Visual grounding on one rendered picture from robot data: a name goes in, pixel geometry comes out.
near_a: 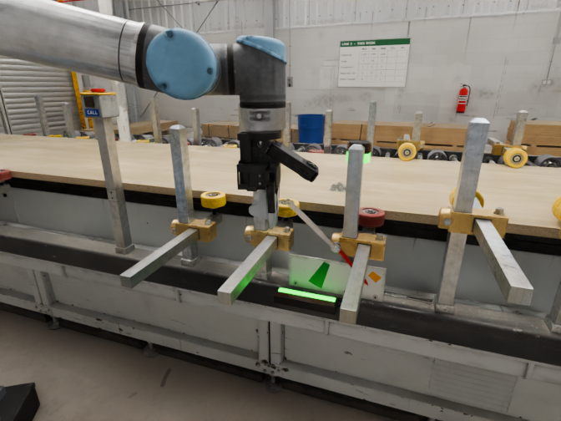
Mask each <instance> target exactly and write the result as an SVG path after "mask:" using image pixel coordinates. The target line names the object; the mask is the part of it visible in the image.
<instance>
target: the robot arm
mask: <svg viewBox="0 0 561 421"><path fill-rule="evenodd" d="M0 55H1V56H4V57H9V58H15V59H19V60H23V61H27V62H31V63H38V64H42V65H46V66H50V67H54V68H60V69H65V70H68V71H73V72H76V73H81V74H87V75H91V76H95V77H99V78H103V79H110V80H113V81H118V82H121V83H126V84H132V85H136V86H137V87H139V88H141V89H148V90H153V91H156V92H160V93H164V94H167V95H168V96H170V97H172V98H175V99H182V100H192V99H197V98H200V97H202V96H205V95H239V96H240V118H241V128H242V129H243V130H245V131H241V132H240V133H238V134H237V140H239V141H240V160H239V163H238V164H237V165H236V169H237V186H238V190H247V191H257V190H262V191H261V193H259V196H258V199H257V200H254V201H253V202H252V205H251V206H250V207H249V213H250V214H251V215H252V216H257V217H260V218H263V219H266V220H268V221H269V226H270V230H273V229H274V227H275V225H276V223H277V221H278V210H279V197H280V182H281V163H282V164H283V165H284V166H286V167H288V168H289V169H291V170H293V171H294V172H296V173H297V174H298V175H299V176H301V177H302V178H303V179H305V180H309V181H310V182H313V181H314V180H315V179H316V177H317V176H318V175H319V169H318V167H317V166H316V165H315V164H314V163H312V162H311V161H309V160H306V159H304V158H303V157H301V156H300V155H298V154H297V153H295V152H294V151H292V150H290V149H289V148H287V147H286V146H284V145H283V144H281V143H280V142H278V141H277V140H276V139H280V138H281V130H284V129H285V128H286V64H287V62H286V47H285V45H284V44H283V42H281V41H280V40H278V39H275V38H268V37H261V36H250V35H244V36H239V37H238V38H237V39H236V43H208V42H207V41H206V40H205V39H204V38H203V37H202V36H200V35H199V34H198V33H196V32H194V31H191V30H189V29H186V28H165V27H161V26H158V25H154V24H150V23H137V22H134V21H130V20H127V19H123V18H117V17H114V16H110V15H108V14H104V13H98V12H95V11H91V10H88V9H84V8H78V7H75V6H71V5H68V4H64V3H58V2H55V1H51V0H0ZM271 139H274V141H273V142H272V143H271V141H270V140H271ZM260 141H261V144H260ZM268 148H269V149H268ZM241 164H243V165H241ZM239 172H240V178H239Z"/></svg>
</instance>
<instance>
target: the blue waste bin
mask: <svg viewBox="0 0 561 421"><path fill-rule="evenodd" d="M297 116H298V139H299V140H298V141H299V143H305V144H313V143H316V144H321V145H323V139H324V130H325V118H326V115H325V114H298V115H297Z"/></svg>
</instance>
